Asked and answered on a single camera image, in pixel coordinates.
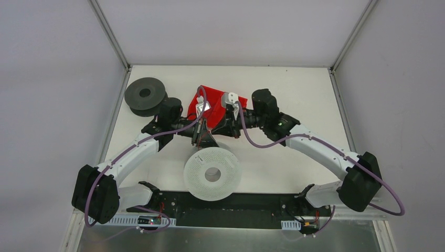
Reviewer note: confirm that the white slotted cable duct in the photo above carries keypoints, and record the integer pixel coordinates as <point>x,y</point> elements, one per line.
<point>150,220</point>

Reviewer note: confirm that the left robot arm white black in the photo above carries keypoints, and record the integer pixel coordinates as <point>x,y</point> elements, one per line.
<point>98,192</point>

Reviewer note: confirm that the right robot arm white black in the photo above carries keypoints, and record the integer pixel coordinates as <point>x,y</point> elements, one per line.
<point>358,175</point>

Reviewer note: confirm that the right aluminium frame post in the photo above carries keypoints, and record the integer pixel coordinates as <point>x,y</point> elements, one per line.
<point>354,33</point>

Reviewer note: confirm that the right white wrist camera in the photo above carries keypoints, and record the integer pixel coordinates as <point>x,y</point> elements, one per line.
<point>229,98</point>

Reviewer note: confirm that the left aluminium frame post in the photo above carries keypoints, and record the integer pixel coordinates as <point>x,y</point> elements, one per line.
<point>95,5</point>

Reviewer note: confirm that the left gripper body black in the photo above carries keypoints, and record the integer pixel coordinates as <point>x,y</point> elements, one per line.
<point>199,133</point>

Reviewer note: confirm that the aluminium frame post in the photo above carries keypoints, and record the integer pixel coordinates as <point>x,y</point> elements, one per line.
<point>95,5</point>
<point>354,33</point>

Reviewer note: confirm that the black cable spool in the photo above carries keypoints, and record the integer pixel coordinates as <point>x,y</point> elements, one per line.
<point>145,95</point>

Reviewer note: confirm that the white translucent cable spool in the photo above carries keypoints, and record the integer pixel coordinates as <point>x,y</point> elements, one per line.
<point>212,174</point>

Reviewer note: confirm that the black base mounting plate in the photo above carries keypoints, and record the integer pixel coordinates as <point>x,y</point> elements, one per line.
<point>238,210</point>

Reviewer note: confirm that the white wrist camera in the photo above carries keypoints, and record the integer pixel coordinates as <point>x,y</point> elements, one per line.
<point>202,105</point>
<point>229,98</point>

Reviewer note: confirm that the red two-compartment bin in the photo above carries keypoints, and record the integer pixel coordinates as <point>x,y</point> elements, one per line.
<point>216,112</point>

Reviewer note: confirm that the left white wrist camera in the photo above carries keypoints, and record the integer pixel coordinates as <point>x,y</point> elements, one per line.
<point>202,105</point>

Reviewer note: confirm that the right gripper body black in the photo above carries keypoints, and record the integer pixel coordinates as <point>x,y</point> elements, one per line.
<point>235,125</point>

